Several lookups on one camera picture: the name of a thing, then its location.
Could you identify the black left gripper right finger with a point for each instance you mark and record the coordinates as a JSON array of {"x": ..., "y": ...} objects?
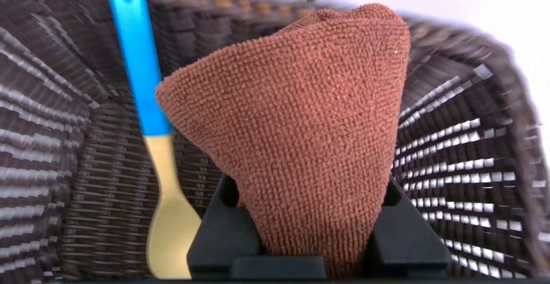
[{"x": 408, "y": 245}]

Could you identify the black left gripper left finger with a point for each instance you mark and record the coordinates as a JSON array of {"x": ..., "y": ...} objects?
[{"x": 223, "y": 236}]

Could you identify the brown towel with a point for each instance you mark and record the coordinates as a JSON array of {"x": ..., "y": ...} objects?
[{"x": 300, "y": 125}]

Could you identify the dark brown wicker basket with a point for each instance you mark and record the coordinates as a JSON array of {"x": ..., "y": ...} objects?
[{"x": 451, "y": 146}]

